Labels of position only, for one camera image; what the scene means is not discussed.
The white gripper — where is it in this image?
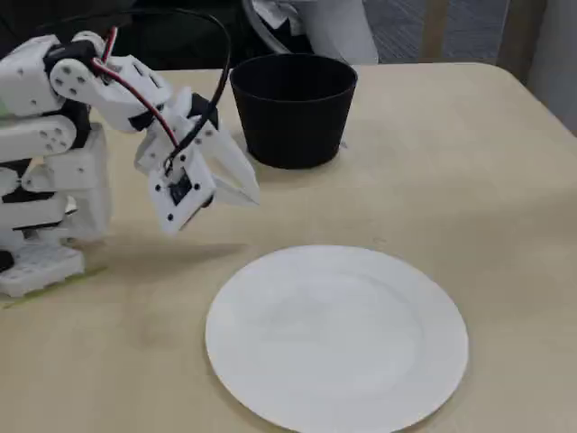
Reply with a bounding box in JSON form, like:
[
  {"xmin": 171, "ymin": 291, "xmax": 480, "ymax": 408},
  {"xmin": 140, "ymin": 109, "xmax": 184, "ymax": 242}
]
[{"xmin": 133, "ymin": 88, "xmax": 261, "ymax": 208}]

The black pot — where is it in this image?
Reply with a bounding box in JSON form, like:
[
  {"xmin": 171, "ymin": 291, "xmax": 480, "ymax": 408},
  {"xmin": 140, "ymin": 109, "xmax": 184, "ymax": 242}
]
[{"xmin": 229, "ymin": 52, "xmax": 360, "ymax": 170}]

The white round plate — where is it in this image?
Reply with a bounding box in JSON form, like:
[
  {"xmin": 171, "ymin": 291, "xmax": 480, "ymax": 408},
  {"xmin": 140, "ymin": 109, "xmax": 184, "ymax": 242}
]
[{"xmin": 205, "ymin": 244, "xmax": 470, "ymax": 432}]

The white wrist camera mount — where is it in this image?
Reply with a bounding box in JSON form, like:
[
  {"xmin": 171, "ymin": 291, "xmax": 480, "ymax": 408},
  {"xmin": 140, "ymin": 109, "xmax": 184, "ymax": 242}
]
[{"xmin": 146, "ymin": 148, "xmax": 217, "ymax": 237}]

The thin red black wire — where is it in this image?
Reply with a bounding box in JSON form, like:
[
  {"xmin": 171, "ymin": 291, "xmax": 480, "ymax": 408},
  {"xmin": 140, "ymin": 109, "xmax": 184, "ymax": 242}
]
[{"xmin": 89, "ymin": 26, "xmax": 181, "ymax": 150}]

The yellow green base plate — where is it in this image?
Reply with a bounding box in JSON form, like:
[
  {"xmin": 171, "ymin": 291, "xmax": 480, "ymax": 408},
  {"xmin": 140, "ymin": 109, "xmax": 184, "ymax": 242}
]
[{"xmin": 0, "ymin": 264, "xmax": 109, "ymax": 310}]

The wooden post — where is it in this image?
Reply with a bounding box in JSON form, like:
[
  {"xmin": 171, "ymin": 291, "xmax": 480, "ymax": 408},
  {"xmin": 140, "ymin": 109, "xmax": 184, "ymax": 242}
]
[{"xmin": 423, "ymin": 0, "xmax": 448, "ymax": 62}]

